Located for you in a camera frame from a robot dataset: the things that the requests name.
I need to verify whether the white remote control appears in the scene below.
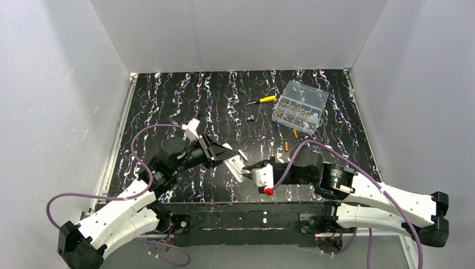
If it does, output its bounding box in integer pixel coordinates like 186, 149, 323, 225
223, 143, 246, 183

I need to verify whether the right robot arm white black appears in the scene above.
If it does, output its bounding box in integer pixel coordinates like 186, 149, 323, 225
235, 146, 449, 248

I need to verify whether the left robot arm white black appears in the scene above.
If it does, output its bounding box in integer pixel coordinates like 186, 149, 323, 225
58, 134, 237, 268

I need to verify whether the clear plastic screw box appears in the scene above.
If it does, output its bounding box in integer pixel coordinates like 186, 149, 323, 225
272, 81, 329, 135

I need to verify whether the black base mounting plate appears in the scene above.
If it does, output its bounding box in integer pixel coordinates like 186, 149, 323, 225
135, 201, 357, 248

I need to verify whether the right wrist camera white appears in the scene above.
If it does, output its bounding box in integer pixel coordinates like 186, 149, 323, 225
251, 164, 274, 196

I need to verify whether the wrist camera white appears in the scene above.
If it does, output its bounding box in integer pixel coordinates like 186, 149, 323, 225
251, 164, 274, 196
181, 118, 200, 142

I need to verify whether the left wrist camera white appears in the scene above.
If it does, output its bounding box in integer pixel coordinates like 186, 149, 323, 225
181, 118, 200, 142

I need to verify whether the yellow handled screwdriver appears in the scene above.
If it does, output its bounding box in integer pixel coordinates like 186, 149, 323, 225
247, 95, 277, 105

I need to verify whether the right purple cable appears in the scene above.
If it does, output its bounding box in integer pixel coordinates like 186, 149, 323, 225
271, 139, 425, 269

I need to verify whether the aluminium frame rail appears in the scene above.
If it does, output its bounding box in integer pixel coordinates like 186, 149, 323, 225
90, 72, 139, 197

